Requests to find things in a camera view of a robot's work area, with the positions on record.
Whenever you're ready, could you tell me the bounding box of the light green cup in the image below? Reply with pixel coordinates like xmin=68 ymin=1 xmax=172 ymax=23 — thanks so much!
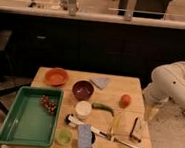
xmin=56 ymin=128 xmax=72 ymax=146

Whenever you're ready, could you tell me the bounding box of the orange red bowl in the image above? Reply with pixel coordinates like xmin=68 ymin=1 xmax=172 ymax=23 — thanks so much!
xmin=44 ymin=67 xmax=69 ymax=86

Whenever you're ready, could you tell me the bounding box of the red grape bunch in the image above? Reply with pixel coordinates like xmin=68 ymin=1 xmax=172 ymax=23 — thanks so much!
xmin=40 ymin=95 xmax=56 ymax=114

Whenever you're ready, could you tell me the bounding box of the orange tomato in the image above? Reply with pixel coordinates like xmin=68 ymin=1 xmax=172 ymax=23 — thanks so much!
xmin=119 ymin=94 xmax=131 ymax=108

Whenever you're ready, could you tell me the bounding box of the green plastic tray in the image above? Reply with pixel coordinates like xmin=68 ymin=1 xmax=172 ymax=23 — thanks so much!
xmin=0 ymin=86 xmax=64 ymax=148

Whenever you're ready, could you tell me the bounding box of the green chili pepper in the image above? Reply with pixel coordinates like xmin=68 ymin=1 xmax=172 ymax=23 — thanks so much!
xmin=91 ymin=103 xmax=115 ymax=116

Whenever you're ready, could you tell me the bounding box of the yellow banana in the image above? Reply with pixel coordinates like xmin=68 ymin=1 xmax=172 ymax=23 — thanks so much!
xmin=108 ymin=112 xmax=124 ymax=135

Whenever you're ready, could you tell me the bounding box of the blue sponge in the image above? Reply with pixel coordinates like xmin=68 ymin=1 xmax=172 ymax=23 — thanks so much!
xmin=77 ymin=124 xmax=92 ymax=148

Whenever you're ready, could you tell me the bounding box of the white lidded cup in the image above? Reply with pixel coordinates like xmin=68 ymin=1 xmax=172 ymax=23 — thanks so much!
xmin=75 ymin=101 xmax=92 ymax=119

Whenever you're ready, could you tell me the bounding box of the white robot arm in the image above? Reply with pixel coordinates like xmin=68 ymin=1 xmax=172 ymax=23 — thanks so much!
xmin=142 ymin=61 xmax=185 ymax=121

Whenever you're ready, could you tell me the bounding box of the dark maroon bowl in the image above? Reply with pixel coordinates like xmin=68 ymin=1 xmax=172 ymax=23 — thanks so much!
xmin=72 ymin=80 xmax=94 ymax=101

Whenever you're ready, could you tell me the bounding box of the grey blue cloth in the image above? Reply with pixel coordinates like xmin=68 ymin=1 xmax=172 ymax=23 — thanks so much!
xmin=90 ymin=77 xmax=110 ymax=90

